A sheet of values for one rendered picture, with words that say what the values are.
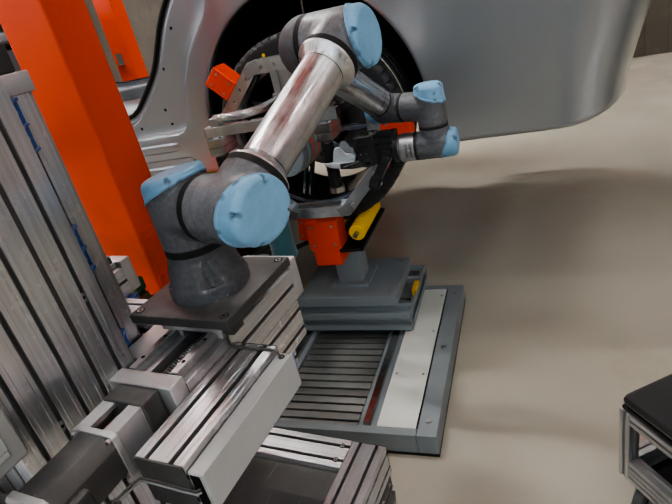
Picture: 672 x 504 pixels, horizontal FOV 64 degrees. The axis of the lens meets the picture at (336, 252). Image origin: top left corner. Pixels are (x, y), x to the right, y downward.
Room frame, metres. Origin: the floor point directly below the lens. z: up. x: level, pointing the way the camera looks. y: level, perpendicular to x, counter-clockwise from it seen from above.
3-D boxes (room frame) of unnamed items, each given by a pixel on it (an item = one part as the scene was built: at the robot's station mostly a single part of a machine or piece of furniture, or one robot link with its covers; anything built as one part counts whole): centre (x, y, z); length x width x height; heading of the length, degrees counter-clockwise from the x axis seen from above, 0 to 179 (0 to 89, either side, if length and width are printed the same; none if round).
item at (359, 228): (1.80, -0.13, 0.51); 0.29 x 0.06 x 0.06; 157
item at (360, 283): (1.91, -0.05, 0.32); 0.40 x 0.30 x 0.28; 67
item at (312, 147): (1.69, 0.04, 0.85); 0.21 x 0.14 x 0.14; 157
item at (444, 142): (1.36, -0.32, 0.85); 0.11 x 0.08 x 0.09; 67
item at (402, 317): (1.91, -0.05, 0.13); 0.50 x 0.36 x 0.10; 67
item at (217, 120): (1.68, 0.16, 1.03); 0.19 x 0.18 x 0.11; 157
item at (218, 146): (1.64, 0.25, 0.93); 0.09 x 0.05 x 0.05; 157
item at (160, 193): (0.92, 0.24, 0.98); 0.13 x 0.12 x 0.14; 49
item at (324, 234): (1.79, 0.00, 0.48); 0.16 x 0.12 x 0.17; 157
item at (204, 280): (0.92, 0.24, 0.87); 0.15 x 0.15 x 0.10
